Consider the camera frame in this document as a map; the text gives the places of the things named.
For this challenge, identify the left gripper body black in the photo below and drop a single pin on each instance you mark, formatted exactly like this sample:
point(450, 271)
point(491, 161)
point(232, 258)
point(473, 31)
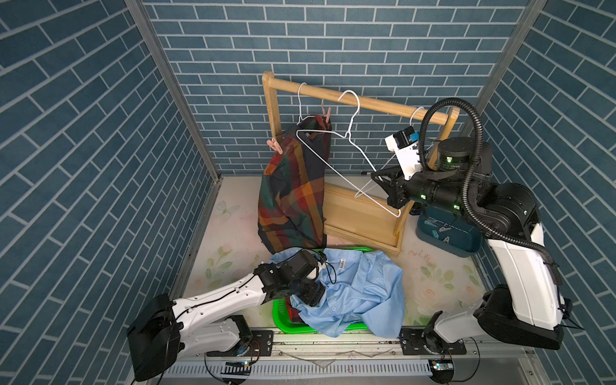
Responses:
point(308, 292)

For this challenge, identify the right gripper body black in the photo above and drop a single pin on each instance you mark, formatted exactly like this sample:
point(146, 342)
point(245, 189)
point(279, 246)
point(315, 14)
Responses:
point(401, 191)

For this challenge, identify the light blue shirt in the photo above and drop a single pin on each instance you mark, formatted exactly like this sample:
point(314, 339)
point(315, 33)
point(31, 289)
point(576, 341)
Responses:
point(369, 290)

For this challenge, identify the dark multicolour plaid shirt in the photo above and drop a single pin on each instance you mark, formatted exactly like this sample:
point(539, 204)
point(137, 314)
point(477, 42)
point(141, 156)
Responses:
point(290, 204)

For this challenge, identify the pink clothespin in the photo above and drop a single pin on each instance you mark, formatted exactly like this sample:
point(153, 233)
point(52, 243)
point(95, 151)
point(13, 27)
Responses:
point(326, 114)
point(275, 146)

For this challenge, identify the red black plaid shirt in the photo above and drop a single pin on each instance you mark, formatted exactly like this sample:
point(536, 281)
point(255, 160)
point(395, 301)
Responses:
point(292, 313)

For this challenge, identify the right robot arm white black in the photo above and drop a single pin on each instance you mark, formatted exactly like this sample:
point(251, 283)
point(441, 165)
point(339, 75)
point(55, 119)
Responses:
point(528, 309)

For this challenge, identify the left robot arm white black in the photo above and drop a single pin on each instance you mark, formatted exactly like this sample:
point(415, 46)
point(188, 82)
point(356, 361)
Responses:
point(169, 329)

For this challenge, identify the green plastic basket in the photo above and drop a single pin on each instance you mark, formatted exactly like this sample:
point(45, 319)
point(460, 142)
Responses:
point(283, 323)

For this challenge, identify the wooden clothes rack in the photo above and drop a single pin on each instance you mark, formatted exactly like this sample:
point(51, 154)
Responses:
point(363, 220)

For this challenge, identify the teal storage box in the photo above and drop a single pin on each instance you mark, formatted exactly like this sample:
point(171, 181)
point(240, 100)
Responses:
point(434, 225)

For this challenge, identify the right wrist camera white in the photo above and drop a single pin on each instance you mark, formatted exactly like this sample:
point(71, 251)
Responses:
point(404, 145)

